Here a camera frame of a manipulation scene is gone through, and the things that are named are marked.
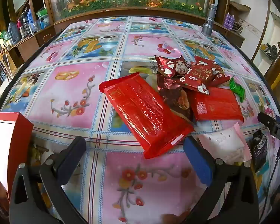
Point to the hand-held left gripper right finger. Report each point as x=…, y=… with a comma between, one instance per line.
x=199, y=161

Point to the large red flower snack packet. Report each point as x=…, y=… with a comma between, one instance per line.
x=198, y=77

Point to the black snack packet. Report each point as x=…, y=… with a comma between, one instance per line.
x=260, y=149

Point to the green wrapped candy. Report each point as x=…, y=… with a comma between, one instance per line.
x=237, y=89

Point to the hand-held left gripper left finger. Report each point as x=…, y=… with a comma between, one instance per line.
x=68, y=158

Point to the green plastic bag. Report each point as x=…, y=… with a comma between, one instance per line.
x=42, y=18

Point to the brown snack packet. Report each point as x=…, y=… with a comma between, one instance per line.
x=175, y=100

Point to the silver flashlight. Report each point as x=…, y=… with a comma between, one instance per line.
x=209, y=19

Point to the red white patterned snack packet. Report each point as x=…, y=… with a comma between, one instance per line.
x=172, y=66

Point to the red cardboard box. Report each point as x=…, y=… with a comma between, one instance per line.
x=21, y=140

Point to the flat red snack packet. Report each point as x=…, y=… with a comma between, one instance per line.
x=217, y=105

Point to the small red flower snack packet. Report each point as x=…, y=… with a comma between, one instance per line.
x=220, y=78

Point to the black thermos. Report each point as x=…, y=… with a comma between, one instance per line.
x=24, y=25

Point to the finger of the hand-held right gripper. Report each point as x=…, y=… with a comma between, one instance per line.
x=267, y=120

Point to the blue bottle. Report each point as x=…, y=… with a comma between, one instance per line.
x=30, y=22

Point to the wooden chair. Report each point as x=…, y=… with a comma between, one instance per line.
x=276, y=70

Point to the wooden shelf unit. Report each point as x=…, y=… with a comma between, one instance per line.
x=25, y=51

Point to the pink white snack packet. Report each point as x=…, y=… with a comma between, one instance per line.
x=226, y=144

